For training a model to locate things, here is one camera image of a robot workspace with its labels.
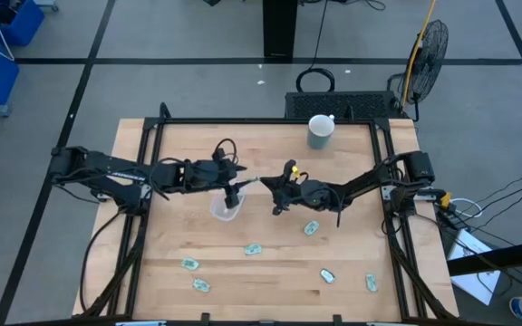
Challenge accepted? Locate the yellow cable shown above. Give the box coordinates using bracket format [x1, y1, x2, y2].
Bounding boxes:
[401, 0, 439, 108]

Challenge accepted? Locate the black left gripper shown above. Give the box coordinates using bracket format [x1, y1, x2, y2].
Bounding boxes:
[182, 156, 261, 192]

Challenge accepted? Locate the grey mug white inside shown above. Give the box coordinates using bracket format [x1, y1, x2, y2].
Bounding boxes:
[306, 113, 336, 150]

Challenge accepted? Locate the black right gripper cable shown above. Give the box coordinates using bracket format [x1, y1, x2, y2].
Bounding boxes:
[282, 158, 310, 183]

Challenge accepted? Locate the white box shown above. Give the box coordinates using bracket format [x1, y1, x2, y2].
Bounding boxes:
[447, 228, 502, 307]

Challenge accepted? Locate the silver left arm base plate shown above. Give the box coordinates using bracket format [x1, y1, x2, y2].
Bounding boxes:
[95, 182, 153, 203]

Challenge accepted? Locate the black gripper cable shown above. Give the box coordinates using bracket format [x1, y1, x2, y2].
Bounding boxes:
[282, 158, 310, 183]
[212, 138, 239, 167]

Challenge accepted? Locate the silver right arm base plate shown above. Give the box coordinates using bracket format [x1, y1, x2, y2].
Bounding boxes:
[381, 184, 444, 203]

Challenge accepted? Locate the black floor fan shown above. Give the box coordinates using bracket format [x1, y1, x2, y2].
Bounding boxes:
[386, 18, 450, 123]

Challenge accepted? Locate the coiled black cable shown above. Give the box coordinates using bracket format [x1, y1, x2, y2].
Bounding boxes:
[295, 0, 336, 94]

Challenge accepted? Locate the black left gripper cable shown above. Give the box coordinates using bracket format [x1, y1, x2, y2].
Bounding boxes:
[212, 138, 239, 167]

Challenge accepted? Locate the black column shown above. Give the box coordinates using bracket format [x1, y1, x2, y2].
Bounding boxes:
[262, 0, 299, 59]

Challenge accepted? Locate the black metal table frame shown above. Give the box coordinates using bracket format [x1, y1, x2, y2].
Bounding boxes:
[71, 101, 460, 326]

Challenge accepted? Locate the black bar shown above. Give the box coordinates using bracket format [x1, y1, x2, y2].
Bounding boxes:
[446, 237, 522, 277]

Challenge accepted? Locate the clear plastic cup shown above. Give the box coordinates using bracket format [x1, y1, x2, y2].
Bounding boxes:
[209, 184, 247, 223]

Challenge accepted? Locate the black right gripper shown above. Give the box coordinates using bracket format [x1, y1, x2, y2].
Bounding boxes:
[258, 175, 335, 213]

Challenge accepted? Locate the white coiled cable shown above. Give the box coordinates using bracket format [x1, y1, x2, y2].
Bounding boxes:
[449, 197, 484, 220]

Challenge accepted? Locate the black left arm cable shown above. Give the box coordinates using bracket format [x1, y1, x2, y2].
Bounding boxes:
[78, 208, 124, 313]

